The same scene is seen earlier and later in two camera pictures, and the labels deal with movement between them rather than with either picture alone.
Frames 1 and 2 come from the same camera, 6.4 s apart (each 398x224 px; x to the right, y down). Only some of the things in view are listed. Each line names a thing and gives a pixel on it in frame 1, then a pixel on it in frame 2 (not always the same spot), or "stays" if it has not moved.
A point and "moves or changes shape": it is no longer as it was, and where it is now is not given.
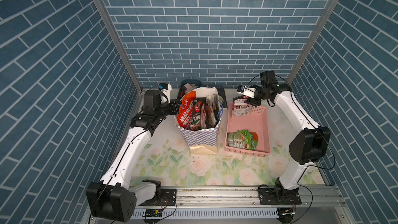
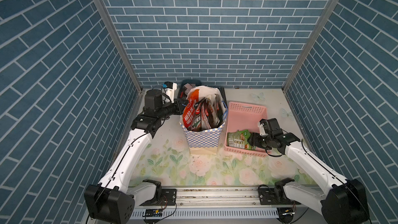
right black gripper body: [258, 97] → [261, 141]
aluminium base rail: [243, 197] stays
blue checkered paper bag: [202, 141] moves or changes shape
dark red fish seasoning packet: [209, 108] → [219, 109]
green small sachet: [242, 139] stays
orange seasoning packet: [184, 113] moves or changes shape
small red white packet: [240, 108] → [206, 110]
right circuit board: [285, 214] stays
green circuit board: [154, 212] stays
